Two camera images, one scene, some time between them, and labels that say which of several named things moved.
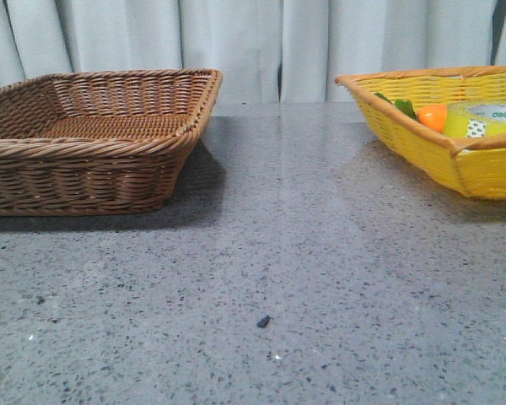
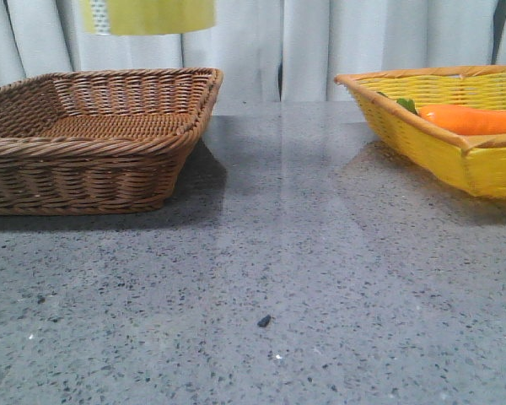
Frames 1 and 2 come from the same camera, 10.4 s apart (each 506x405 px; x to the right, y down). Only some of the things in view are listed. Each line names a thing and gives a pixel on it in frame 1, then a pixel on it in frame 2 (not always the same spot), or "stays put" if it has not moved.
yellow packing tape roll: x=476 y=118 → x=115 y=17
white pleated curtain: x=265 y=51 stays put
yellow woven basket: x=489 y=167 stays put
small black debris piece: x=263 y=321 stays put
